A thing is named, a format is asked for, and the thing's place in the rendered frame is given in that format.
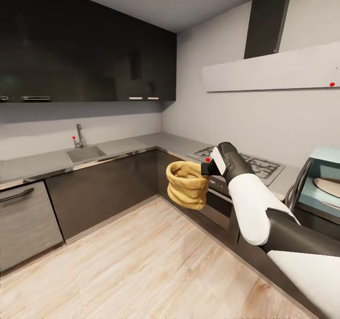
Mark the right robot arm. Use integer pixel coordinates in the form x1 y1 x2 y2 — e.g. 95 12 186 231
201 142 340 319

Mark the microwave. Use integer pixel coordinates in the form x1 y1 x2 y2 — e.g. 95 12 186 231
285 145 340 212

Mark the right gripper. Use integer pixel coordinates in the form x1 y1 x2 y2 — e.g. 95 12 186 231
201 162 221 176

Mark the popcorn bag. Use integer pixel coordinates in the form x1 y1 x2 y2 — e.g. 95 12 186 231
166 161 209 210

